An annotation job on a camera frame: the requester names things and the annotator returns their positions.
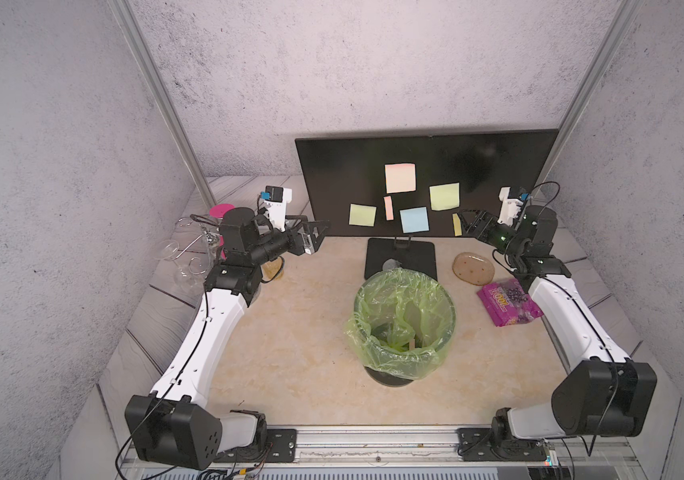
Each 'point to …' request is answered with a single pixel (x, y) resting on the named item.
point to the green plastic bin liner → (402, 322)
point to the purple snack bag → (508, 302)
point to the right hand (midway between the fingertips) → (465, 212)
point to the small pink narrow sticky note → (388, 208)
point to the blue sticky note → (414, 220)
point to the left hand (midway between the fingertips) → (322, 222)
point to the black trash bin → (403, 319)
